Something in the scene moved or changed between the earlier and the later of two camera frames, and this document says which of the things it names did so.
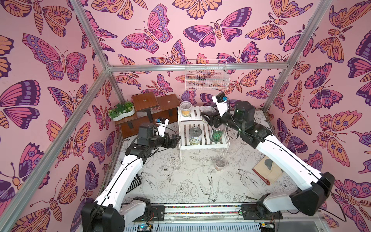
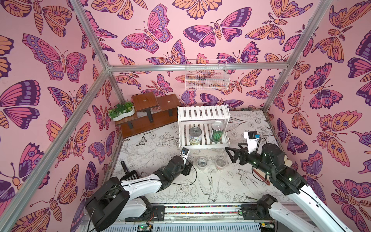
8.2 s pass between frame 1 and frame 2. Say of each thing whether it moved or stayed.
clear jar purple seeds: moved
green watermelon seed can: stayed
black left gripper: moved
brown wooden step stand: stayed
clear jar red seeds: stayed
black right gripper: moved
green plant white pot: stayed
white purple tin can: stayed
